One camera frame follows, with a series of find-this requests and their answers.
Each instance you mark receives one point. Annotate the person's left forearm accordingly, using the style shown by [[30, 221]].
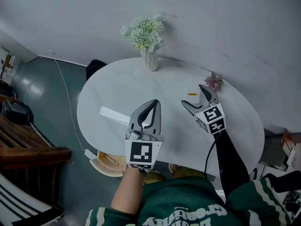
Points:
[[128, 192]]

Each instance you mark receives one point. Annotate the dark grey rolling case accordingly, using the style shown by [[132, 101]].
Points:
[[16, 112]]

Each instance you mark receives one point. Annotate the stack of cardboard boxes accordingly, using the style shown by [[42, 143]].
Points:
[[282, 147]]

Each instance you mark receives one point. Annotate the pink cylindrical tube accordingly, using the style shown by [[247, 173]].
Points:
[[111, 160]]

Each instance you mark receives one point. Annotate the white flower bouquet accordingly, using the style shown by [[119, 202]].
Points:
[[145, 32]]

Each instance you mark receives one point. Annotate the black backpack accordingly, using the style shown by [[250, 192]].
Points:
[[94, 68]]

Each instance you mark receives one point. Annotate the person's beige shoe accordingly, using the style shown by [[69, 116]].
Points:
[[174, 168]]

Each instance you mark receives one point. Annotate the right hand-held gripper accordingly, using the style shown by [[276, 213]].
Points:
[[211, 119]]

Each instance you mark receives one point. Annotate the large wooden drawer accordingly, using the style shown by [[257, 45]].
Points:
[[105, 168]]

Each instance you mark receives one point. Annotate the person's right forearm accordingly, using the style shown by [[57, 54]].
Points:
[[231, 166]]

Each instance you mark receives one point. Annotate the small pink potted plant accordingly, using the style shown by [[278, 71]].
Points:
[[214, 81]]

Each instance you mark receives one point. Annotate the person's khaki shorts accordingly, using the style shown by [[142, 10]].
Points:
[[188, 173]]

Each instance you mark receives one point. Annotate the white round table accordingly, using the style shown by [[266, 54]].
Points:
[[164, 83]]

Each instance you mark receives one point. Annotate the black office chair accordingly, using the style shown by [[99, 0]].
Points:
[[282, 185]]

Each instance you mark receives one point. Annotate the wooden staircase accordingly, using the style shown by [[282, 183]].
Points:
[[28, 154]]

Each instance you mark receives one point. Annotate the white power adapter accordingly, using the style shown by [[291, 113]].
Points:
[[89, 154]]

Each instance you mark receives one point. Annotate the small white card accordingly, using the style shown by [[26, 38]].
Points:
[[191, 94]]

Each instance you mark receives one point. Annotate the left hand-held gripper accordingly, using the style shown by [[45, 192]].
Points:
[[141, 154]]

